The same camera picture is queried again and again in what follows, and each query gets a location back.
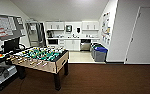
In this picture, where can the black monitor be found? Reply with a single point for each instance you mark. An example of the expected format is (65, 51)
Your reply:
(11, 45)

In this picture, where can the black built-in microwave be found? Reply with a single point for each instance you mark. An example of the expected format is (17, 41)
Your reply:
(52, 41)

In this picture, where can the grey bulletin board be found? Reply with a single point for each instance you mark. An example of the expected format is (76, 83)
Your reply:
(9, 28)

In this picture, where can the white calendar sheet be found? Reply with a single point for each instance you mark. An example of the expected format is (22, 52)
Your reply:
(1, 26)

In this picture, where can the white drawer base cabinet narrow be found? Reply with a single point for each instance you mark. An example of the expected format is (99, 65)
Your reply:
(95, 40)

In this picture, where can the grey bin blue lid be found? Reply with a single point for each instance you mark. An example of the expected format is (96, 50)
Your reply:
(100, 54)

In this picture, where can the stainless steel refrigerator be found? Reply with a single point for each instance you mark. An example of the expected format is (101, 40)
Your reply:
(39, 35)

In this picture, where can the white paper notice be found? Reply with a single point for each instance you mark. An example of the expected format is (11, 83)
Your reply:
(22, 32)
(19, 21)
(11, 23)

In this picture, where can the white wall cabinet with bottle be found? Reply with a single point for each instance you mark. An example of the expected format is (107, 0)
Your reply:
(55, 26)

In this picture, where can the white double door base cabinet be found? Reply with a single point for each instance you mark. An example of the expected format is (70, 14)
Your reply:
(72, 45)

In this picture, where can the grey bin green lid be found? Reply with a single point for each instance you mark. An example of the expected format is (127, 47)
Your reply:
(95, 46)

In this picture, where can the white drawer base cabinet wide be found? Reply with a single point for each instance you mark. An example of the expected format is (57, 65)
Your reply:
(61, 45)

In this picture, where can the white paper sheet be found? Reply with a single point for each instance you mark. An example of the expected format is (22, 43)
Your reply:
(32, 28)

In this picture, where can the stainless steel dishwasher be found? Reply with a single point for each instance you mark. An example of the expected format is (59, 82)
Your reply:
(85, 45)

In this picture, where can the white door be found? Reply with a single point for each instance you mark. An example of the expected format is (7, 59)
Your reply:
(144, 35)

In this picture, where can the large wall poster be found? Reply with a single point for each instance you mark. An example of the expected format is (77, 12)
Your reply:
(106, 28)

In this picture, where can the black coffee machine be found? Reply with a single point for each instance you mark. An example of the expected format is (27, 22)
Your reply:
(50, 33)

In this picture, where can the foosball gaming table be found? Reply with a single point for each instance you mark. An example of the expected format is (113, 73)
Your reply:
(37, 60)

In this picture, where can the black wheeled cart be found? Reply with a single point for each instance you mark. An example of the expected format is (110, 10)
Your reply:
(1, 71)

